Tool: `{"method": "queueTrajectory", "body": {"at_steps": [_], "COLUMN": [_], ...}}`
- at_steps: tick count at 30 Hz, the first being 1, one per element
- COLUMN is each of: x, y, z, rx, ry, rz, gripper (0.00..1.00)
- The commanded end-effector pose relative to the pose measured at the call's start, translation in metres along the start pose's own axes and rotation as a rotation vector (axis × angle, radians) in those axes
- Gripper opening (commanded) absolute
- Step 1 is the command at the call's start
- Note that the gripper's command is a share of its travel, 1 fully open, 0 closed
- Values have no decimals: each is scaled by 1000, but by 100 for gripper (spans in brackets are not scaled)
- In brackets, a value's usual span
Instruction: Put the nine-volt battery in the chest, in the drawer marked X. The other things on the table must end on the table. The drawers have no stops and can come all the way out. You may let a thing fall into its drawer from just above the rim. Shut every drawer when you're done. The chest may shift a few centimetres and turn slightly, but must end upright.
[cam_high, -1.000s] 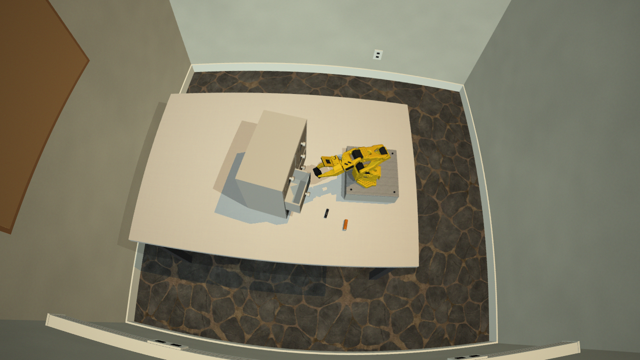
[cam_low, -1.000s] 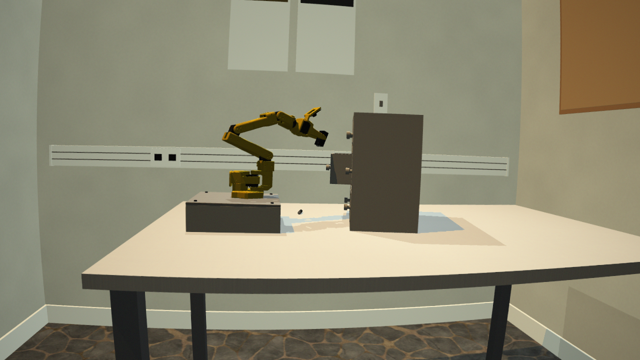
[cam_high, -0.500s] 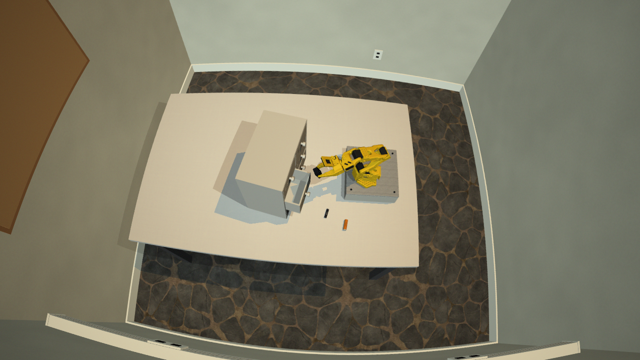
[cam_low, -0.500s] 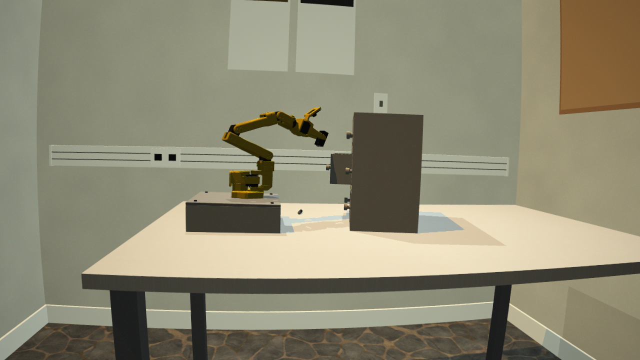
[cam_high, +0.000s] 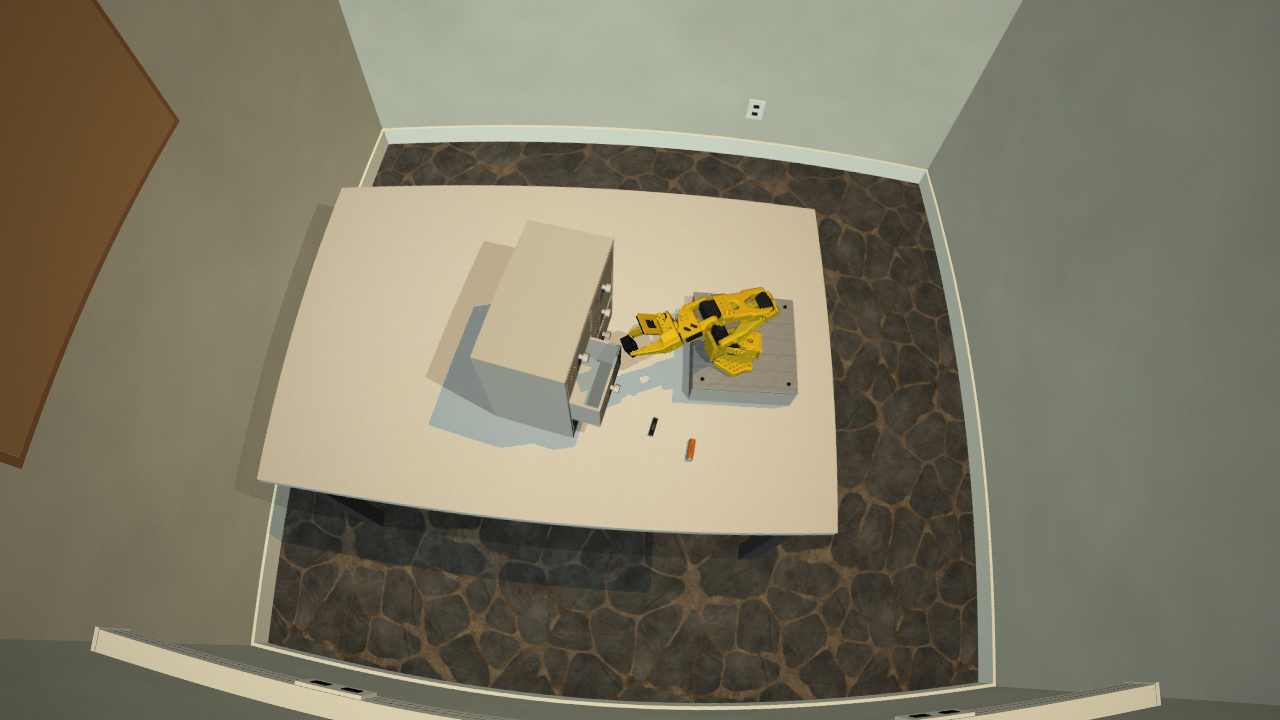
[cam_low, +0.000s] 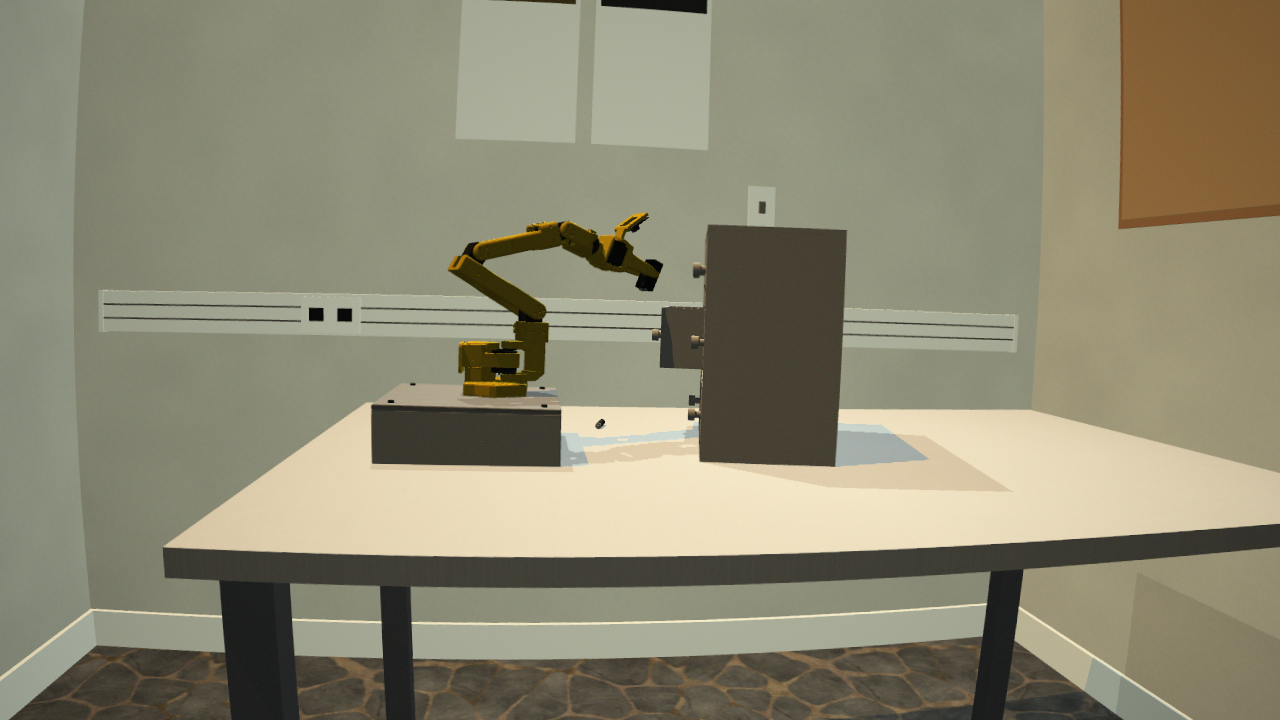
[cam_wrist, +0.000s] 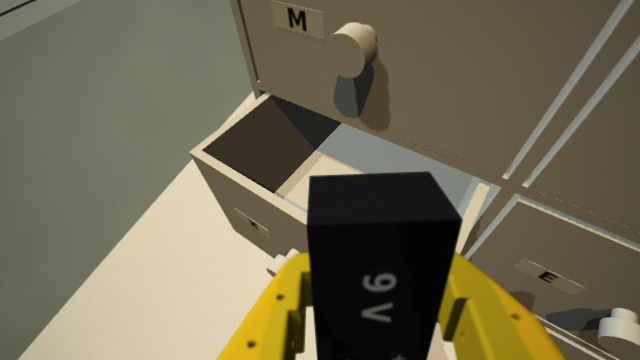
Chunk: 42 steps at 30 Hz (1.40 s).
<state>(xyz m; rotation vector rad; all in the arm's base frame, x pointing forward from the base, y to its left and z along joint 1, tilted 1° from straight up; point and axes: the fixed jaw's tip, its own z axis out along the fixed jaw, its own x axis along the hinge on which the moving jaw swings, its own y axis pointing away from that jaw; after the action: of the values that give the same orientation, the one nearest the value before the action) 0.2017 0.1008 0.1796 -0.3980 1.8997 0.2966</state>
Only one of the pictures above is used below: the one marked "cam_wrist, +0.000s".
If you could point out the dark brown chest of drawers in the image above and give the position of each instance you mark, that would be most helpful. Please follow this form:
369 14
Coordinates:
617 36

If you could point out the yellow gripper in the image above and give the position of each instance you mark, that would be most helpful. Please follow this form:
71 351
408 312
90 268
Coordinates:
480 318

